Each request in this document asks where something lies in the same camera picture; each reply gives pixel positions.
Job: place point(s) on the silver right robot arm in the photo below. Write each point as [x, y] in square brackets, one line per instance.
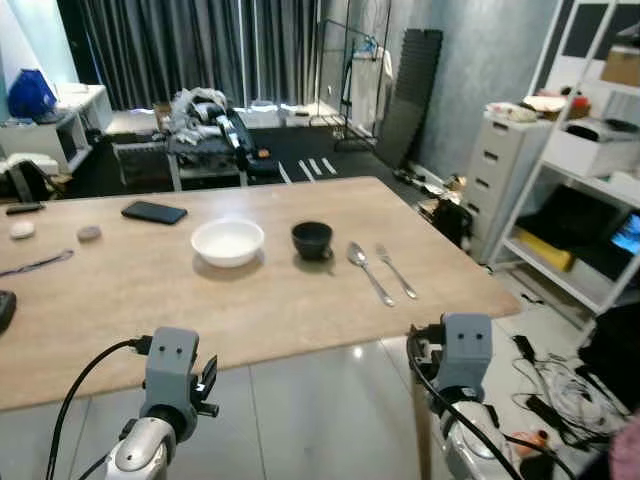
[478, 440]

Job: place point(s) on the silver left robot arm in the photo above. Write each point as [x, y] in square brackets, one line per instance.
[140, 455]

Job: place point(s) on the silver metal fork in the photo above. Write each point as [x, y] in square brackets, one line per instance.
[396, 272]

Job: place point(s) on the silver metal spoon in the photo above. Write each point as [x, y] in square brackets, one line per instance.
[359, 255]

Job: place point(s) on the orange small bottle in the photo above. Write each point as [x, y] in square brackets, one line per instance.
[538, 442]

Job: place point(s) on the yellow flat box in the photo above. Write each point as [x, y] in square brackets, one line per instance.
[540, 250]

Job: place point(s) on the white bowl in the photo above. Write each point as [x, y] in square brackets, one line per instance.
[228, 243]

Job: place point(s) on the pink fluffy sleeve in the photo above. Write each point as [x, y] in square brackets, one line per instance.
[628, 455]

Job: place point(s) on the black bag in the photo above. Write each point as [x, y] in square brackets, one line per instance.
[615, 355]

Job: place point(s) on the black smartphone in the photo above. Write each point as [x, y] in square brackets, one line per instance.
[154, 212]

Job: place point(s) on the white drawer cabinet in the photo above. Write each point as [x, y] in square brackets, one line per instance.
[500, 170]

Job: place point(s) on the grey round pebble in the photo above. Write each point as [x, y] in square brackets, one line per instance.
[89, 233]

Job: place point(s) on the black rounded device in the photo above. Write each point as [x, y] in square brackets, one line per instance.
[5, 310]

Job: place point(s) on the lit laptop screen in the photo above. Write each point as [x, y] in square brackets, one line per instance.
[628, 235]

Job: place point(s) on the white metal shelf rack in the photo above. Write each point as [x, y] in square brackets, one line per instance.
[575, 180]

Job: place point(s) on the white round pebble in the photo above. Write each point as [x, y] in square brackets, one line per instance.
[22, 229]

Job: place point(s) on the black ribbed foam panel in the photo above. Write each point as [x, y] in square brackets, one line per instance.
[410, 95]

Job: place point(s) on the white storage box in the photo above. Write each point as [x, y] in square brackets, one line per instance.
[590, 150]

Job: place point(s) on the black metal clothes rack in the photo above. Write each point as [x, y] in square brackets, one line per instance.
[352, 100]

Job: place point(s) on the black slim remote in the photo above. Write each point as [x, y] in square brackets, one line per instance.
[24, 208]

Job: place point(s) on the bench with grey clothes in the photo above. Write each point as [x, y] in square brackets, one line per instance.
[205, 130]

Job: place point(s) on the white side desk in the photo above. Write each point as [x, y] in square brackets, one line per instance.
[70, 125]

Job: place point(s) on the brown cardboard box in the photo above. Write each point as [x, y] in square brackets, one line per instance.
[622, 67]

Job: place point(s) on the dark grey curtain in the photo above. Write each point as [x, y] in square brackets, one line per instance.
[200, 50]

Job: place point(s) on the blue bag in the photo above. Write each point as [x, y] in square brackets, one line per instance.
[30, 95]

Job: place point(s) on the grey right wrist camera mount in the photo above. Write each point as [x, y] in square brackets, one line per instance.
[465, 350]

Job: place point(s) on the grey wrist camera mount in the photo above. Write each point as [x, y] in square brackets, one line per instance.
[465, 350]
[170, 370]

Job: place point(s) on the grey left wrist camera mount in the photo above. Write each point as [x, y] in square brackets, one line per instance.
[170, 370]

